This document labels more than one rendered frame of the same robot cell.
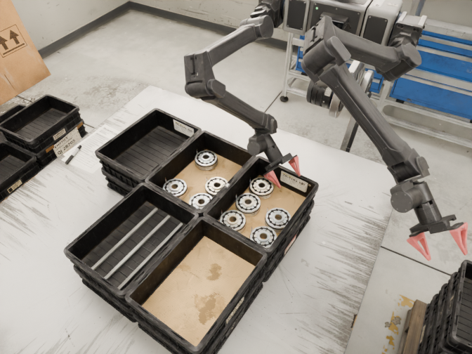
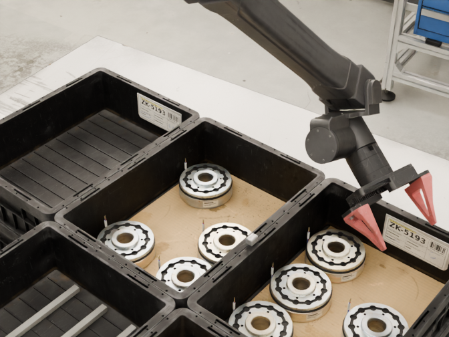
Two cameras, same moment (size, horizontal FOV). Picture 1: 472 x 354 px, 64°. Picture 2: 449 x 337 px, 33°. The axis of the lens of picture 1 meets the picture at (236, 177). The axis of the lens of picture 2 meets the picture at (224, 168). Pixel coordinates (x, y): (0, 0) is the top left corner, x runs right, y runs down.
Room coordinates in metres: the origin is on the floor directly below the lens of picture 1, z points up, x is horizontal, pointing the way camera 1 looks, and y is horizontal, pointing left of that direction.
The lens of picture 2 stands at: (0.10, 0.00, 1.80)
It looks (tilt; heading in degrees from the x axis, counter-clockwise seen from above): 38 degrees down; 5
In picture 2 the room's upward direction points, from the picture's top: straight up
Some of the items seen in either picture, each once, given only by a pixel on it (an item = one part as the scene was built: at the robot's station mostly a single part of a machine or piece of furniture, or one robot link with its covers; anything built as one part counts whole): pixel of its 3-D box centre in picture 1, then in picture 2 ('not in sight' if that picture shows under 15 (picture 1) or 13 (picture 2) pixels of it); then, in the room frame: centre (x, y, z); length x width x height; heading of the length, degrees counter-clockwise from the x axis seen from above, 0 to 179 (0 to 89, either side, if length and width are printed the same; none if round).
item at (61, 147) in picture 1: (69, 145); not in sight; (1.83, 1.09, 0.41); 0.31 x 0.02 x 0.16; 151
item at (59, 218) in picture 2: (202, 169); (194, 200); (1.12, 0.14, 0.92); 0.40 x 0.30 x 0.02; 146
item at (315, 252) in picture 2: (261, 185); (335, 249); (1.08, -0.11, 0.86); 0.10 x 0.10 x 0.01
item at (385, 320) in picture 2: (278, 217); (376, 325); (0.91, -0.17, 0.86); 0.05 x 0.05 x 0.01
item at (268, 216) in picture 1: (278, 218); (375, 327); (0.91, -0.17, 0.86); 0.10 x 0.10 x 0.01
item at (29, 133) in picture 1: (51, 142); not in sight; (1.89, 1.23, 0.37); 0.40 x 0.30 x 0.45; 151
